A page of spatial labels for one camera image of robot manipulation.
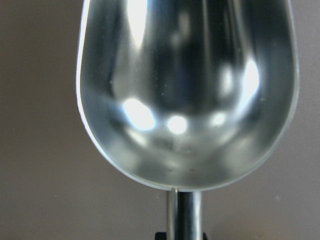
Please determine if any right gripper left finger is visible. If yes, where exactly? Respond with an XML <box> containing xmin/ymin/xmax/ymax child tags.
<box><xmin>154</xmin><ymin>232</ymin><xmax>167</xmax><ymax>240</ymax></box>

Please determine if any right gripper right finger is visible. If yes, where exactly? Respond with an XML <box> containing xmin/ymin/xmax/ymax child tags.
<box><xmin>202</xmin><ymin>233</ymin><xmax>208</xmax><ymax>240</ymax></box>

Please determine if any stainless steel ice scoop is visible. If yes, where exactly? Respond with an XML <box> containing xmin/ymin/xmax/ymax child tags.
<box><xmin>76</xmin><ymin>0</ymin><xmax>299</xmax><ymax>240</ymax></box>

